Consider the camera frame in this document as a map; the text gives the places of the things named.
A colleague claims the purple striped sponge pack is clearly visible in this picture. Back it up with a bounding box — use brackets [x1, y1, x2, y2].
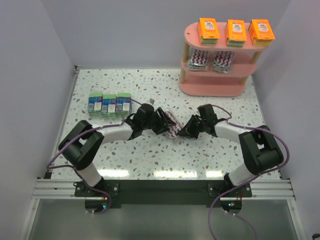
[186, 48, 209, 71]
[164, 111, 183, 141]
[212, 51, 235, 73]

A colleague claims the blue green sponge pack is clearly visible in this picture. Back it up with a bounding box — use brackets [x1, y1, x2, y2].
[87, 92, 103, 116]
[115, 92, 132, 117]
[101, 94, 117, 117]

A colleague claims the orange green Sponge Daddy box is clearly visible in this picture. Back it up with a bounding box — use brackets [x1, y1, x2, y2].
[197, 17, 220, 45]

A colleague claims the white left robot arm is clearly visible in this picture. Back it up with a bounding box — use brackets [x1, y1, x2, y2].
[58, 103, 177, 191]

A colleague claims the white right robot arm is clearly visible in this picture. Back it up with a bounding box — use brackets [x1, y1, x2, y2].
[177, 104, 284, 193]

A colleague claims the pink three-tier shelf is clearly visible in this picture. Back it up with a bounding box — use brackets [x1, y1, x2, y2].
[179, 22, 268, 97]

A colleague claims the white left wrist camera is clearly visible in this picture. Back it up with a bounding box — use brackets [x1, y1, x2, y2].
[148, 98, 155, 106]

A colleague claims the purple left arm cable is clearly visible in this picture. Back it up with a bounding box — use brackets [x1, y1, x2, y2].
[46, 98, 143, 171]

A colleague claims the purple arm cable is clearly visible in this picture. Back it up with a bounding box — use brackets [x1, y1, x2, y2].
[46, 98, 143, 171]
[212, 104, 291, 186]

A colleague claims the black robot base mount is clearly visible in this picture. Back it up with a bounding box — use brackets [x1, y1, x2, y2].
[73, 179, 253, 209]

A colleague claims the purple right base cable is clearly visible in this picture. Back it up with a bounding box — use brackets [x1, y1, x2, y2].
[208, 184, 258, 240]

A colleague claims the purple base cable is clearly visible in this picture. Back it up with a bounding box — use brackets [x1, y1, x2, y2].
[79, 182, 112, 215]
[208, 184, 258, 240]

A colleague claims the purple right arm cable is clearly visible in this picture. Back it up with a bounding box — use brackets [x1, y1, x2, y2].
[212, 104, 291, 186]

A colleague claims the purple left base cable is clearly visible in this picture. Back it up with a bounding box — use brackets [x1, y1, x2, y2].
[79, 182, 112, 215]

